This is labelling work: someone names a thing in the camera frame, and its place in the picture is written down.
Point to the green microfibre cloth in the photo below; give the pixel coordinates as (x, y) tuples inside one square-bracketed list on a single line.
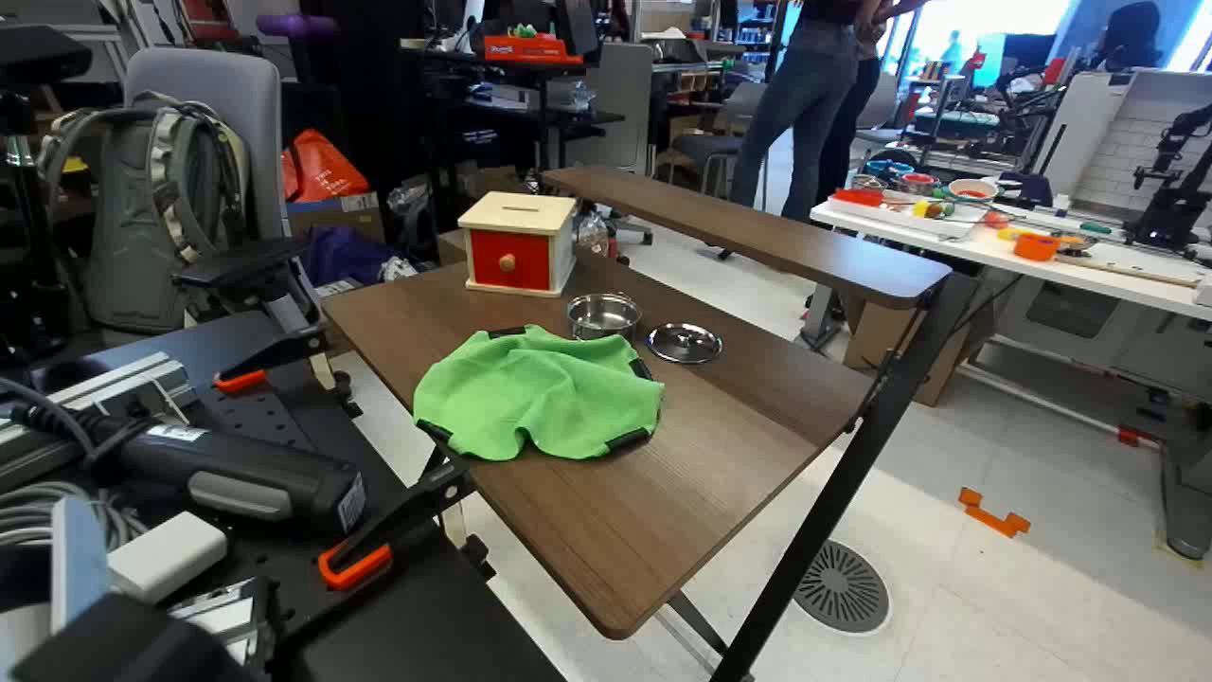
[(544, 390)]

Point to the black robot arm on stand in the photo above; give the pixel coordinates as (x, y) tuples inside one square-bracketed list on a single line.
[(1177, 191)]

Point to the purple cloth bag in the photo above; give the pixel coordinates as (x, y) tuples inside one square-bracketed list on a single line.
[(347, 256)]

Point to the small metal bowl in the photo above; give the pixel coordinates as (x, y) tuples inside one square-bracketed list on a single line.
[(605, 311), (685, 341)]

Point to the wooden box with red drawer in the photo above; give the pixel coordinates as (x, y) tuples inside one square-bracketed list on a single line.
[(514, 260)]

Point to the cardboard box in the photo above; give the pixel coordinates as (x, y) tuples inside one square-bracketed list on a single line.
[(895, 346)]

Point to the red flat object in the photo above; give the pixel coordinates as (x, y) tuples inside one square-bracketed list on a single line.
[(857, 197)]

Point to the red tray on shelf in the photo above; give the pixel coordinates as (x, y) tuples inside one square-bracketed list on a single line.
[(532, 50)]

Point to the person in blue jeans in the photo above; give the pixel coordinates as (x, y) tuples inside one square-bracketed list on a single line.
[(798, 101)]

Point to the person in dark trousers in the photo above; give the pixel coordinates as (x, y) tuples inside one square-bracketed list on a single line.
[(851, 125)]

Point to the orange plastic bag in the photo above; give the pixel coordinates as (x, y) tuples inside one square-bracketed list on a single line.
[(323, 170)]

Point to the round metal floor drain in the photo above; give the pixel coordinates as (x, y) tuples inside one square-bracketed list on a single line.
[(842, 587)]

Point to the black handheld device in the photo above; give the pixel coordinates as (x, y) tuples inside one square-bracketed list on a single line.
[(239, 474)]

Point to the orange block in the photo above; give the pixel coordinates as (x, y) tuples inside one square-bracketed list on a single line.
[(1034, 248)]

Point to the grey office chair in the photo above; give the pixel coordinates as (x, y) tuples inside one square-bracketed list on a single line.
[(214, 95)]

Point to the grey backpack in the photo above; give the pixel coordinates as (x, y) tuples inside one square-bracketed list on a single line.
[(137, 227)]

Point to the white power adapter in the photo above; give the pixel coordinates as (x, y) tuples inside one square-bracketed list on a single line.
[(167, 553)]

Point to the white work table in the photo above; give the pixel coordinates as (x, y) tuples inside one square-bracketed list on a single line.
[(1139, 276)]

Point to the white slatted panel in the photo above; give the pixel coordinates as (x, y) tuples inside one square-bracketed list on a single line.
[(1139, 136)]

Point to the black desk leg frame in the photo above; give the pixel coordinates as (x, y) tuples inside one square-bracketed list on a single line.
[(835, 493)]

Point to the aluminium rail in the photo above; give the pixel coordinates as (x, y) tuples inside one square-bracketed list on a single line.
[(101, 382)]

